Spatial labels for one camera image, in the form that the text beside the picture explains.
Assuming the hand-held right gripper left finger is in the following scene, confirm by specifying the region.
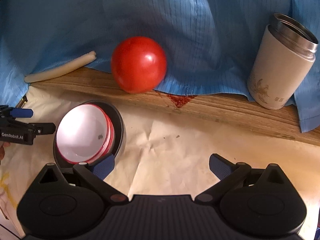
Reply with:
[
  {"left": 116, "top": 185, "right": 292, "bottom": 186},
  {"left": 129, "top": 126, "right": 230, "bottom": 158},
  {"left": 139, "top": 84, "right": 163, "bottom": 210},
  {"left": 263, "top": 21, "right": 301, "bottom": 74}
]
[{"left": 37, "top": 154, "right": 129, "bottom": 204}]

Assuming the wooden shelf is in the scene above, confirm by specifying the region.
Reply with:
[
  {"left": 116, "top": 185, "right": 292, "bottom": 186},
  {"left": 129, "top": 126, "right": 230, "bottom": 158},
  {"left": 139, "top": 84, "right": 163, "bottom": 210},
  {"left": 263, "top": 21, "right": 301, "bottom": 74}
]
[{"left": 25, "top": 66, "right": 320, "bottom": 147}]

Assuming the steel bowl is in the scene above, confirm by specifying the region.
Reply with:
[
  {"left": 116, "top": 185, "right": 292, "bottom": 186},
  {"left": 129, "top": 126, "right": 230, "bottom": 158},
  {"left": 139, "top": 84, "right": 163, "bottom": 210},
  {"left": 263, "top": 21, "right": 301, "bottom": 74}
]
[{"left": 53, "top": 101, "right": 127, "bottom": 171}]

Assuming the person's left hand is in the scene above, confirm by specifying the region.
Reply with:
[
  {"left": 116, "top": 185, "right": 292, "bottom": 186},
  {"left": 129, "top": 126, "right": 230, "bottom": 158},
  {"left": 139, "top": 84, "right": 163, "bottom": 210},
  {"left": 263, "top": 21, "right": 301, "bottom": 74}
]
[{"left": 0, "top": 141, "right": 11, "bottom": 161}]

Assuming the light blue garment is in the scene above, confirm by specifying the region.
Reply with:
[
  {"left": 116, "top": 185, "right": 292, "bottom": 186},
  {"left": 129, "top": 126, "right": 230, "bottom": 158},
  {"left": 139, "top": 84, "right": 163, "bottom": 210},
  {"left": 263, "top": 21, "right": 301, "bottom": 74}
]
[{"left": 0, "top": 0, "right": 320, "bottom": 133}]

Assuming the red tomato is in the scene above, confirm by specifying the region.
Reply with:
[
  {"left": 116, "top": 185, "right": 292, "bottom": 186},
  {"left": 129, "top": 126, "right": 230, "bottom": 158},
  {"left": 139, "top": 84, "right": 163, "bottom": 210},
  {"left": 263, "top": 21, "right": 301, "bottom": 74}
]
[{"left": 111, "top": 36, "right": 167, "bottom": 94}]

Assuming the pale rolled stick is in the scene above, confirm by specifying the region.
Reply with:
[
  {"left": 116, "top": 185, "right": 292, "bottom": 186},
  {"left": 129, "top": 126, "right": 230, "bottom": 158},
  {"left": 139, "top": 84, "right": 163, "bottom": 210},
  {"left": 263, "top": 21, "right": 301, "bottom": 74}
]
[{"left": 24, "top": 51, "right": 97, "bottom": 83}]

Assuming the white thermos cup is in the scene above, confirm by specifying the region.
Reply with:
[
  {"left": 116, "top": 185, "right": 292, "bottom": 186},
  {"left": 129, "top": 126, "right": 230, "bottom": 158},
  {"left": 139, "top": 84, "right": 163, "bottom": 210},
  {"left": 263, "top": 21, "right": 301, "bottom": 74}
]
[{"left": 247, "top": 13, "right": 318, "bottom": 110}]

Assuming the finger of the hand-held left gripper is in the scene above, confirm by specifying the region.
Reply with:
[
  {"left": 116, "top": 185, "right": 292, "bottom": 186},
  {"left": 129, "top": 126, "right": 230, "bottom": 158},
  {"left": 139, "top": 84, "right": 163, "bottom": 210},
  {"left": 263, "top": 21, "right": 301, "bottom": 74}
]
[
  {"left": 25, "top": 122, "right": 56, "bottom": 136},
  {"left": 0, "top": 106, "right": 33, "bottom": 119}
]

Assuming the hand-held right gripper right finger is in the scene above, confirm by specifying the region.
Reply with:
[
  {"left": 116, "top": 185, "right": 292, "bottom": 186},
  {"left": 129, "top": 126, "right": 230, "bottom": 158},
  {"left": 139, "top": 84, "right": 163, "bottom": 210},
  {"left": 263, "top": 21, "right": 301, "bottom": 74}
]
[{"left": 195, "top": 154, "right": 288, "bottom": 204}]

